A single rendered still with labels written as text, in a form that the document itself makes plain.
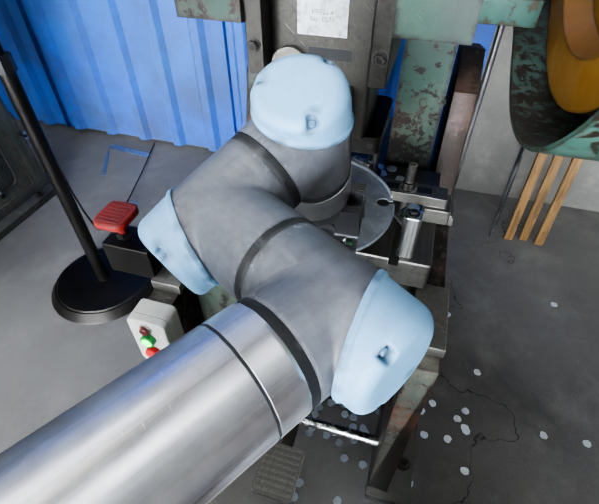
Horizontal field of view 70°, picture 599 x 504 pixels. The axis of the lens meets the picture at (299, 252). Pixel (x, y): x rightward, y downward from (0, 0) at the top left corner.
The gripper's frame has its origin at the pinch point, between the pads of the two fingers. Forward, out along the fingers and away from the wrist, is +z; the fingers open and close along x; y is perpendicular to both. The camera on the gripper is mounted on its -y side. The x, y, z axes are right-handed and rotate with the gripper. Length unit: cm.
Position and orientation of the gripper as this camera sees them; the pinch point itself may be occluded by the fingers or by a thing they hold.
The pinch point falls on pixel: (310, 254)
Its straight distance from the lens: 63.6
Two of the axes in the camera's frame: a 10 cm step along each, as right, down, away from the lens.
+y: 9.7, 1.7, -1.8
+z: 1.0, 3.6, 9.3
